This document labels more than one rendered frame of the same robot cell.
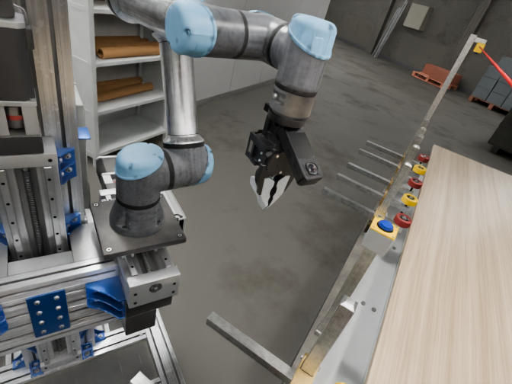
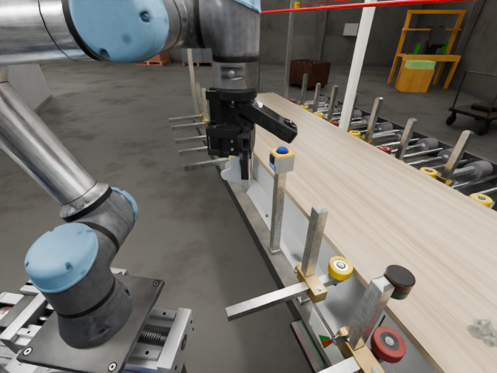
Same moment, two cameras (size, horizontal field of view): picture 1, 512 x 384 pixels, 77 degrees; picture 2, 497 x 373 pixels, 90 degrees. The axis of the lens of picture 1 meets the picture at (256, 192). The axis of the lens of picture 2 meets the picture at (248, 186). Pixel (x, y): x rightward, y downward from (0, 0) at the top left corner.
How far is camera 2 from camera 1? 0.36 m
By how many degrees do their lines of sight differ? 35
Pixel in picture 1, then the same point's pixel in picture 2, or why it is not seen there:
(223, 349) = (205, 331)
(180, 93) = (47, 149)
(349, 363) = (296, 251)
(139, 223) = (116, 311)
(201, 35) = (158, 18)
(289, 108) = (251, 78)
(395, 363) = (331, 225)
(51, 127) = not seen: outside the picture
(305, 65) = (253, 25)
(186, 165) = (115, 218)
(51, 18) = not seen: outside the picture
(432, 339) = (327, 197)
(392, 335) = not seen: hidden behind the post
